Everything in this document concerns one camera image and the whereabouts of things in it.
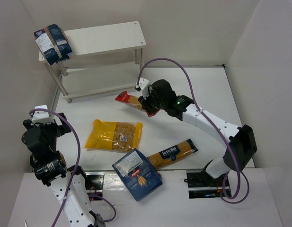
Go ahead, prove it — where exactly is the red spaghetti packet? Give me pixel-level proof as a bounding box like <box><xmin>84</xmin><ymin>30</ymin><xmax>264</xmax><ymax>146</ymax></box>
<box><xmin>115</xmin><ymin>91</ymin><xmax>158</xmax><ymax>117</ymax></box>

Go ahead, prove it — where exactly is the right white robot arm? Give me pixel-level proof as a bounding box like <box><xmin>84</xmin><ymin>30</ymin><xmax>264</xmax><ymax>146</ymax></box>
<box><xmin>135</xmin><ymin>78</ymin><xmax>257</xmax><ymax>179</ymax></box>

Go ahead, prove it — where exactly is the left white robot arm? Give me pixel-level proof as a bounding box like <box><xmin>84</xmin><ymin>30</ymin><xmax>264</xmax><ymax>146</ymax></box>
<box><xmin>21</xmin><ymin>106</ymin><xmax>105</xmax><ymax>227</ymax></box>

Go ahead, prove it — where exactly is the yellow fusilli pasta bag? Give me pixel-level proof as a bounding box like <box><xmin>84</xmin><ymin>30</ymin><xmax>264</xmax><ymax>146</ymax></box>
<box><xmin>85</xmin><ymin>119</ymin><xmax>143</xmax><ymax>153</ymax></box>

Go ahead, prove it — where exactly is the white two-tier shelf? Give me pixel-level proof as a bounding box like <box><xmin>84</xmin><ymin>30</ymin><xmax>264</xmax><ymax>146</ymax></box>
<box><xmin>38</xmin><ymin>21</ymin><xmax>146</xmax><ymax>103</ymax></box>

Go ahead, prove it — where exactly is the dark blue pasta bag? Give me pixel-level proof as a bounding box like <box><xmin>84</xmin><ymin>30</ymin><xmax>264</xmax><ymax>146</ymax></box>
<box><xmin>34</xmin><ymin>24</ymin><xmax>73</xmax><ymax>65</ymax></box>

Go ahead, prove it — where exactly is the blue la skilla spaghetti packet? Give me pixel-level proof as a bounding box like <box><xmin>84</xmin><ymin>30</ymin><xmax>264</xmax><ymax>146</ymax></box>
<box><xmin>147</xmin><ymin>139</ymin><xmax>198</xmax><ymax>170</ymax></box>

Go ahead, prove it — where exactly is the blue spaghetti box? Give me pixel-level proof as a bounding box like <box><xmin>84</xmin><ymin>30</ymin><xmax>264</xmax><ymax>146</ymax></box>
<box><xmin>112</xmin><ymin>148</ymin><xmax>163</xmax><ymax>201</ymax></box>

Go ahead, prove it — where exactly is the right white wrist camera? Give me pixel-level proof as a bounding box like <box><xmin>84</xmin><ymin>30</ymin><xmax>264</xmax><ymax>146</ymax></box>
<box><xmin>135</xmin><ymin>78</ymin><xmax>150</xmax><ymax>99</ymax></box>

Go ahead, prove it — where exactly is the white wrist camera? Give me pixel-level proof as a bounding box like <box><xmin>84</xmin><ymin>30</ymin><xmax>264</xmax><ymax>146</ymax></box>
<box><xmin>135</xmin><ymin>78</ymin><xmax>150</xmax><ymax>99</ymax></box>
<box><xmin>30</xmin><ymin>111</ymin><xmax>54</xmax><ymax>124</ymax></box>

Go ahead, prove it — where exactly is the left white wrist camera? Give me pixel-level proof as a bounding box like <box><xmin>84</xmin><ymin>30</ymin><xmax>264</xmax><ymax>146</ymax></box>
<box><xmin>30</xmin><ymin>111</ymin><xmax>54</xmax><ymax>124</ymax></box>

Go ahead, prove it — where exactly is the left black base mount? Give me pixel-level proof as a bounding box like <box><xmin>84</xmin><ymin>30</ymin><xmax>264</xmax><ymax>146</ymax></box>
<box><xmin>85</xmin><ymin>171</ymin><xmax>104</xmax><ymax>201</ymax></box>

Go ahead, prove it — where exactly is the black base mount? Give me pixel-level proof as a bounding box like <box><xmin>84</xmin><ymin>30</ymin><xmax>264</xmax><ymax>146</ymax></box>
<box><xmin>85</xmin><ymin>171</ymin><xmax>104</xmax><ymax>201</ymax></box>
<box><xmin>184</xmin><ymin>170</ymin><xmax>225</xmax><ymax>199</ymax></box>

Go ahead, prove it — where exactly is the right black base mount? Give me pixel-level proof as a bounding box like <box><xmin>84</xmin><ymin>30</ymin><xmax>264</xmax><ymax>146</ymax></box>
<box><xmin>184</xmin><ymin>170</ymin><xmax>225</xmax><ymax>199</ymax></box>

